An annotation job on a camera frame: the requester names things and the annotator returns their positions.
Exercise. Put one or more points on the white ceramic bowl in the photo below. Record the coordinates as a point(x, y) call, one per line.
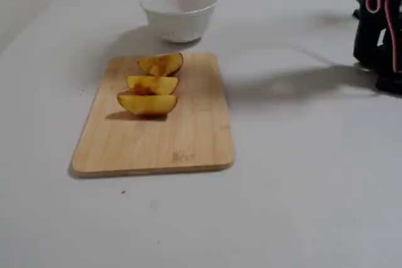
point(179, 20)

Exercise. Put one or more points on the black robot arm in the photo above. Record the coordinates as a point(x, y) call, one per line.
point(370, 39)

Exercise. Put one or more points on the browned apple slice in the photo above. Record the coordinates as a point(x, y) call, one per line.
point(163, 85)
point(147, 105)
point(160, 64)

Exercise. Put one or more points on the wooden cutting board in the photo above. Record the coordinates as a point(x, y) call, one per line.
point(188, 123)

